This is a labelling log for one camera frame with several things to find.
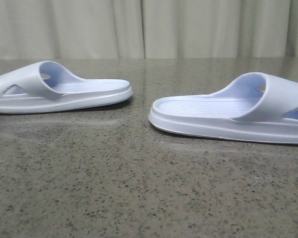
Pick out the light blue slipper inserted one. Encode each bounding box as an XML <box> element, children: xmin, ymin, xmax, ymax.
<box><xmin>149</xmin><ymin>72</ymin><xmax>298</xmax><ymax>144</ymax></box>

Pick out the grey-white curtain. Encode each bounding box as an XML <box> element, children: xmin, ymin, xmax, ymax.
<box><xmin>0</xmin><ymin>0</ymin><xmax>298</xmax><ymax>60</ymax></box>

